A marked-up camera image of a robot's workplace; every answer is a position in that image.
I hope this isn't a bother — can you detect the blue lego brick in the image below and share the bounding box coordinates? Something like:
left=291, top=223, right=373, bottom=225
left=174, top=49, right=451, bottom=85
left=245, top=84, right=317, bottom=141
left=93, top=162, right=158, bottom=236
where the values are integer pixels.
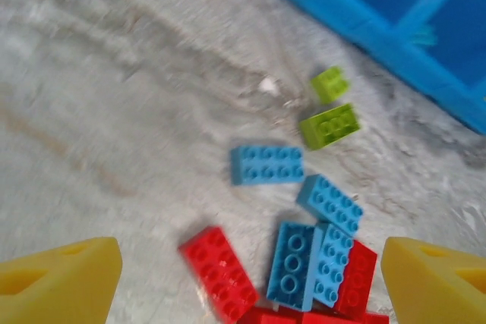
left=408, top=22, right=440, bottom=50
left=230, top=144, right=305, bottom=187
left=295, top=174, right=365, bottom=237
left=265, top=221, right=318, bottom=312
left=309, top=223, right=355, bottom=310

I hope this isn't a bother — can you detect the small red lego brick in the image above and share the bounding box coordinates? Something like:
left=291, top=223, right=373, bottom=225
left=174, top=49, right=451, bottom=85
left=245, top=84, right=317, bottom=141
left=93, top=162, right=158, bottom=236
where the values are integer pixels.
left=237, top=304, right=305, bottom=324
left=364, top=311, right=391, bottom=324

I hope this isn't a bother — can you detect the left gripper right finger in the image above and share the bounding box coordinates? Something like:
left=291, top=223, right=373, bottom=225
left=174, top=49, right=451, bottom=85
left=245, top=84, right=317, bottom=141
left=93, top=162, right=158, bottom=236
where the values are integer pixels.
left=380, top=236, right=486, bottom=324

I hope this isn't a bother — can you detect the small green lego brick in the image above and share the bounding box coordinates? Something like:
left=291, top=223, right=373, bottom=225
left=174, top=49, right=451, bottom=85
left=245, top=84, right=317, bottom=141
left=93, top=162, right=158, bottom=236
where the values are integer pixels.
left=309, top=65, right=351, bottom=105

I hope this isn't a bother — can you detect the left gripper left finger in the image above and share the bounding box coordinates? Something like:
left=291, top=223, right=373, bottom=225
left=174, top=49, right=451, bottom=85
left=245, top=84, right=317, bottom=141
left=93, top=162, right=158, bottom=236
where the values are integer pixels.
left=0, top=236, right=123, bottom=324

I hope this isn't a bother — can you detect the blue three-compartment bin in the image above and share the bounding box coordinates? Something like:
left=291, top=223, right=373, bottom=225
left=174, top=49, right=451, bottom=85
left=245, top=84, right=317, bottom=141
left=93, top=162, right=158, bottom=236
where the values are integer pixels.
left=268, top=0, right=486, bottom=136

